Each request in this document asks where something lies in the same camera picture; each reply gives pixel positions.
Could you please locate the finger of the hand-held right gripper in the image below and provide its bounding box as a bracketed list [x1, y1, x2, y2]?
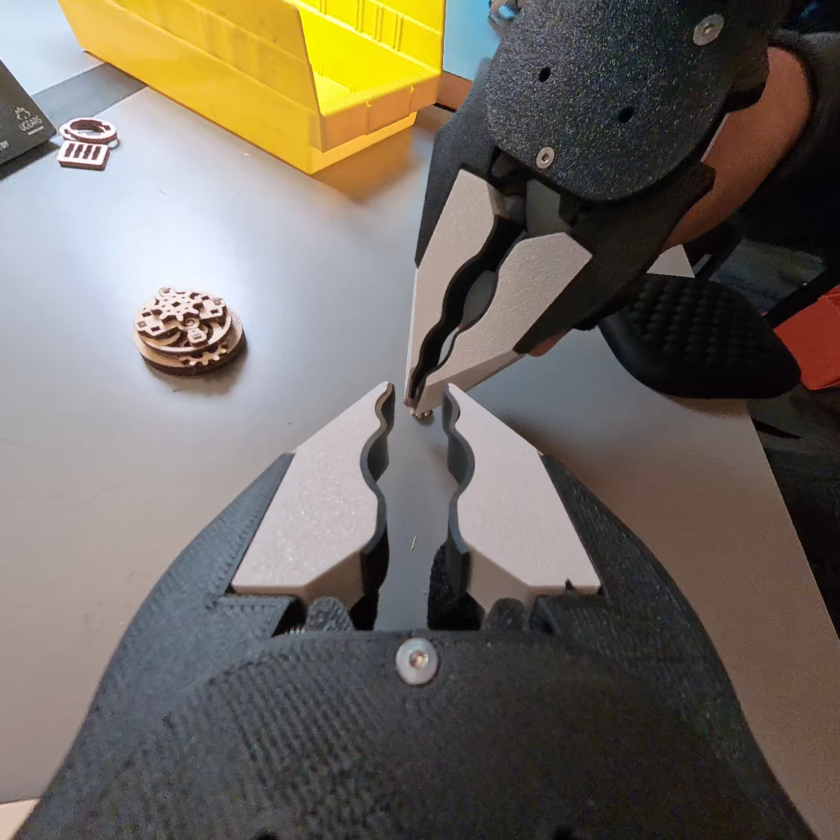
[416, 230, 596, 416]
[406, 168, 526, 403]

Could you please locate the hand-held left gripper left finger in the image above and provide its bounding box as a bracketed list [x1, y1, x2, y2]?
[231, 382, 396, 611]

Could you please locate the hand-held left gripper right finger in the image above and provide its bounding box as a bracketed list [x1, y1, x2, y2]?
[430, 384, 602, 613]

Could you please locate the round wooden gear model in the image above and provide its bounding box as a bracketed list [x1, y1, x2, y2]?
[133, 287, 247, 376]

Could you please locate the person's right forearm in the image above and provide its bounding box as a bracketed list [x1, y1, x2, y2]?
[764, 26, 840, 263]

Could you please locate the grey desk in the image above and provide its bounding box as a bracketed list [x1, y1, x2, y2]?
[0, 0, 840, 840]

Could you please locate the person's right hand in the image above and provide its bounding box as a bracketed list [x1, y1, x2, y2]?
[666, 46, 818, 250]

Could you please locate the black chair armrest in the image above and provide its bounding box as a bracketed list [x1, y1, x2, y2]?
[598, 274, 803, 400]

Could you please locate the yellow plastic bin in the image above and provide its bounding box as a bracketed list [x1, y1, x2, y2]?
[58, 0, 447, 175]

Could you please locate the orange cloth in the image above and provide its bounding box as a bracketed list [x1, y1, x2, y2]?
[773, 284, 840, 389]

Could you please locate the small wooden lock-shaped piece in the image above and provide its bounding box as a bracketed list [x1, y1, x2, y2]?
[57, 117, 120, 172]

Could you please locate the black packaging card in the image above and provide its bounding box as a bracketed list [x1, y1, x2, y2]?
[0, 59, 57, 181]

